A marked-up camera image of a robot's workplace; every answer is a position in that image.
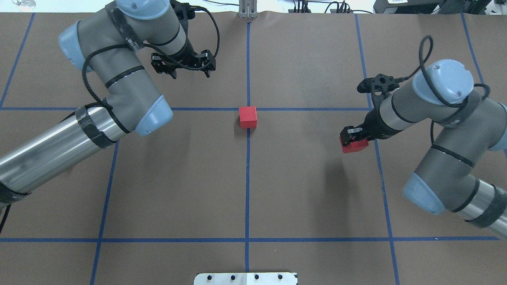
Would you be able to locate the red block placed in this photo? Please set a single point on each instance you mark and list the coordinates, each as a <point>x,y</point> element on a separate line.
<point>248,117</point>
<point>354,146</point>

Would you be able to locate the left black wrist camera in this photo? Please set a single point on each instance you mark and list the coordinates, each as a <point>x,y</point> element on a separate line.
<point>183,11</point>

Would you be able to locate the clear tape dispenser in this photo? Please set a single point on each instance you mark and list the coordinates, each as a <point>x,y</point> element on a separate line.
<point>25,5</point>

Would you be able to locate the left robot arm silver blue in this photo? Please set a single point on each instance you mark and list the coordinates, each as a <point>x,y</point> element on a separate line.
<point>125,99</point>

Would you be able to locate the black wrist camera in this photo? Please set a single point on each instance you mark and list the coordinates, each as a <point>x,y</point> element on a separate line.
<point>183,11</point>
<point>380,83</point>

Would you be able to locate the aluminium frame post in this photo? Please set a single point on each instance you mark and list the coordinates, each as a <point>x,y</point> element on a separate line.
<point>247,9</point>

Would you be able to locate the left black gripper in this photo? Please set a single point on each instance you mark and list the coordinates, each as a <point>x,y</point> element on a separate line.
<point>187,54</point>

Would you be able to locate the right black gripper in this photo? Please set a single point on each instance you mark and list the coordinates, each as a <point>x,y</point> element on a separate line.
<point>374,125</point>

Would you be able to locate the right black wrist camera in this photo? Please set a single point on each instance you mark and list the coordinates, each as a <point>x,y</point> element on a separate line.
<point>380,83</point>

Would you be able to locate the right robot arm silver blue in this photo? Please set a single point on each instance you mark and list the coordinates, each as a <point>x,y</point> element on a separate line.
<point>471,125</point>

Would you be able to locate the white central pedestal column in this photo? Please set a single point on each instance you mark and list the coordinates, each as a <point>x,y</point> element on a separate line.
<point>247,278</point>

